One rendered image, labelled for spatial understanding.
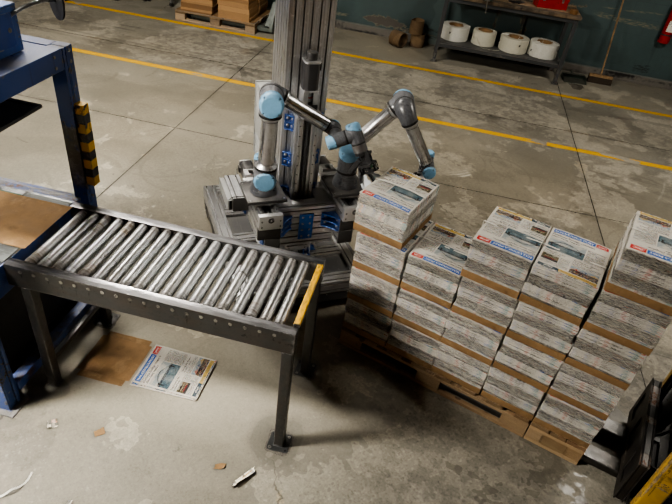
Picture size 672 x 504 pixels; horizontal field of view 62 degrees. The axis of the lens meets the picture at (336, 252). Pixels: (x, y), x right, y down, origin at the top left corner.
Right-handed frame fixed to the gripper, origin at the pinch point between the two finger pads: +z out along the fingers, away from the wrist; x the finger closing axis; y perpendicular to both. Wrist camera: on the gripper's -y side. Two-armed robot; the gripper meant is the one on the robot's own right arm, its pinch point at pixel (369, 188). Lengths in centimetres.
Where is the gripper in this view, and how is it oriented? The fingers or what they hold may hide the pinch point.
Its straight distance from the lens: 302.2
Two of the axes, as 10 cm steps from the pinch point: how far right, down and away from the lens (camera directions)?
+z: 3.2, 8.8, 3.5
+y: 8.0, -0.5, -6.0
